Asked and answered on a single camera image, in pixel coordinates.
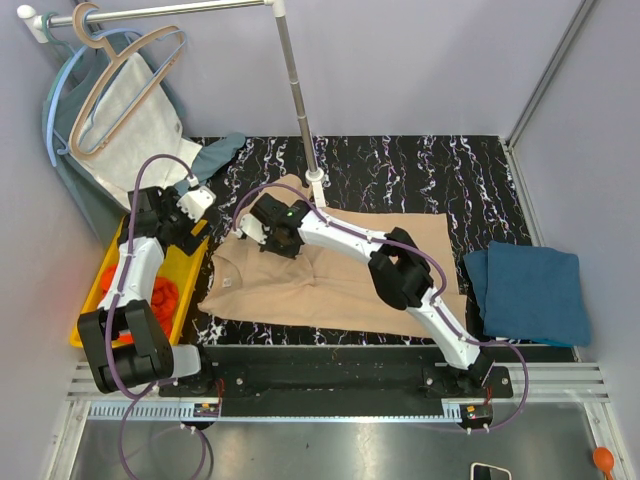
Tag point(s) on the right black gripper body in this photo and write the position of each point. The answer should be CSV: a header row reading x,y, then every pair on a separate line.
x,y
274,245

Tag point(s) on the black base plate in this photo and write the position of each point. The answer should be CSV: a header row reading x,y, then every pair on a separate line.
x,y
325,367

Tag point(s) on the aluminium frame post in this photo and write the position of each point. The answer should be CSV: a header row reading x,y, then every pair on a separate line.
x,y
567,41

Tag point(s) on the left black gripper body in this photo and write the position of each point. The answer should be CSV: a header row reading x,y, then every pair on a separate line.
x,y
181,225

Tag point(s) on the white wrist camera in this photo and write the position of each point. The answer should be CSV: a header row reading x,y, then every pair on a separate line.
x,y
195,202
250,227

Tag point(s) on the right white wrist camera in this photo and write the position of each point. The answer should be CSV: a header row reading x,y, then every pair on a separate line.
x,y
250,227

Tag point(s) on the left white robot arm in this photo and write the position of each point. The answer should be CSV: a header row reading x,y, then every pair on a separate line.
x,y
122,338

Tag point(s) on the beige clothes hanger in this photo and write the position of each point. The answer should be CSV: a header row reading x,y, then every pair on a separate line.
x,y
110,85

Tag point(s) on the metal clothes rack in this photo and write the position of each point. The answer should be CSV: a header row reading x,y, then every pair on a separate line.
x,y
314,174

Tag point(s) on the orange ball tool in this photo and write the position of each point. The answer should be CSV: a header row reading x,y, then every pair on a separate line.
x,y
604,461

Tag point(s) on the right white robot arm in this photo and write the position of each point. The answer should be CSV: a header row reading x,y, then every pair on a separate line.
x,y
400,273

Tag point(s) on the blue clothes hanger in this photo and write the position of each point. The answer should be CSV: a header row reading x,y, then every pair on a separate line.
x,y
59,112

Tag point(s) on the white towel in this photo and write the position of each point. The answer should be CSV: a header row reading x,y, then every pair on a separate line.
x,y
154,128

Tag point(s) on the green clothes hanger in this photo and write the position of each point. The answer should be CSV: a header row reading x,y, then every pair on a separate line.
x,y
62,50

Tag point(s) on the folded blue t shirt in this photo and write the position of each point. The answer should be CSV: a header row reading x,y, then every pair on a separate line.
x,y
529,293

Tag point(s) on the beige t shirt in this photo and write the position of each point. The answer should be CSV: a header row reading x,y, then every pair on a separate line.
x,y
323,288

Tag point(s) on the orange t shirt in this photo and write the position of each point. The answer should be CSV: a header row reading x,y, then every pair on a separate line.
x,y
164,300

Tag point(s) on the smartphone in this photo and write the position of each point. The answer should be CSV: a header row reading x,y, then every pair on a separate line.
x,y
480,471

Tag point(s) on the teal hanging garment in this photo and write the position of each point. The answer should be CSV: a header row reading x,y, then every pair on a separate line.
x,y
102,212

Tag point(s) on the aluminium front rail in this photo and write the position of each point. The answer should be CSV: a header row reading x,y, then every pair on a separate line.
x,y
540,383

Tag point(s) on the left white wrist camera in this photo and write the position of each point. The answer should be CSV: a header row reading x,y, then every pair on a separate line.
x,y
195,202

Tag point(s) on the yellow plastic bin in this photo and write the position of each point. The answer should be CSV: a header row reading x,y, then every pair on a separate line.
x,y
178,267

